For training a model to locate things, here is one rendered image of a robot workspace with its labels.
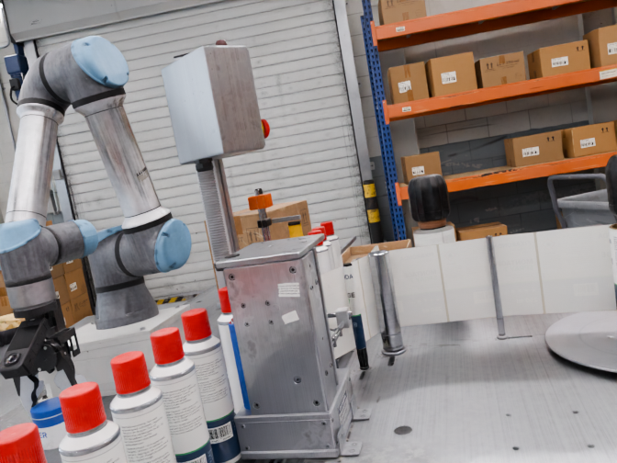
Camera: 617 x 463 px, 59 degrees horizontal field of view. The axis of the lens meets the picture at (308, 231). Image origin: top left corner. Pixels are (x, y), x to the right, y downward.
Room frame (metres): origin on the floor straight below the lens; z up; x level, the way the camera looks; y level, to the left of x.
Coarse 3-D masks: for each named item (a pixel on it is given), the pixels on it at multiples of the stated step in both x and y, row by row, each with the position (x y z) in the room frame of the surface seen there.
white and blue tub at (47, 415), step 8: (48, 400) 0.97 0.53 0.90; (56, 400) 0.96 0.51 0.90; (32, 408) 0.94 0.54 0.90; (40, 408) 0.93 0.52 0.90; (48, 408) 0.93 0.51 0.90; (56, 408) 0.92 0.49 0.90; (32, 416) 0.92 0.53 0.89; (40, 416) 0.91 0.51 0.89; (48, 416) 0.91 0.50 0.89; (56, 416) 0.92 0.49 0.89; (40, 424) 0.91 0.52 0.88; (48, 424) 0.91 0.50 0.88; (56, 424) 0.92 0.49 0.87; (64, 424) 0.93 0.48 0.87; (40, 432) 0.92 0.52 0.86; (48, 432) 0.91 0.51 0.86; (56, 432) 0.92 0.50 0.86; (64, 432) 0.92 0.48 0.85; (48, 440) 0.91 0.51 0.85; (56, 440) 0.92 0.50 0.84; (48, 448) 0.91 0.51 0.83
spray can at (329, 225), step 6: (324, 222) 1.43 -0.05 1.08; (330, 222) 1.42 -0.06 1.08; (330, 228) 1.42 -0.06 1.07; (330, 234) 1.42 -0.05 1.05; (330, 240) 1.41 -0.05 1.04; (336, 240) 1.42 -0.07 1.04; (336, 246) 1.42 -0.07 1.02; (336, 252) 1.41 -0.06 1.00; (336, 258) 1.41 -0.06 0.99; (336, 264) 1.41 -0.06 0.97; (342, 264) 1.43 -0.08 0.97
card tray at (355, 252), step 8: (408, 240) 2.22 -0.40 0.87; (352, 248) 2.28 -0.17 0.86; (360, 248) 2.27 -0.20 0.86; (368, 248) 2.26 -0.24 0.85; (384, 248) 2.24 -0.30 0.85; (392, 248) 2.24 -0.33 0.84; (400, 248) 2.23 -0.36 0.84; (344, 256) 2.16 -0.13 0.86; (352, 256) 2.25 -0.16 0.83; (360, 256) 2.22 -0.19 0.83
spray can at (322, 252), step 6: (312, 234) 1.27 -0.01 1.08; (318, 246) 1.27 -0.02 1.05; (324, 246) 1.28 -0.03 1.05; (318, 252) 1.26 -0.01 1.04; (324, 252) 1.27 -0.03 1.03; (318, 258) 1.26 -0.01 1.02; (324, 258) 1.26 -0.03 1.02; (324, 264) 1.26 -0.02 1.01; (330, 264) 1.28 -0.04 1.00; (324, 270) 1.26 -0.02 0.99; (330, 270) 1.27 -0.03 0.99
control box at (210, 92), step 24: (216, 48) 0.99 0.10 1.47; (240, 48) 1.02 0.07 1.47; (168, 72) 1.08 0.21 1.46; (192, 72) 1.01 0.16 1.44; (216, 72) 0.98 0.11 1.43; (240, 72) 1.01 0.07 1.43; (168, 96) 1.09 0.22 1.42; (192, 96) 1.02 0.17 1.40; (216, 96) 0.98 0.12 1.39; (240, 96) 1.01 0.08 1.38; (192, 120) 1.04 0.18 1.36; (216, 120) 0.97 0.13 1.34; (240, 120) 1.00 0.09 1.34; (192, 144) 1.05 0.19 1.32; (216, 144) 0.98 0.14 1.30; (240, 144) 1.00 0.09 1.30; (264, 144) 1.04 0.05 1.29
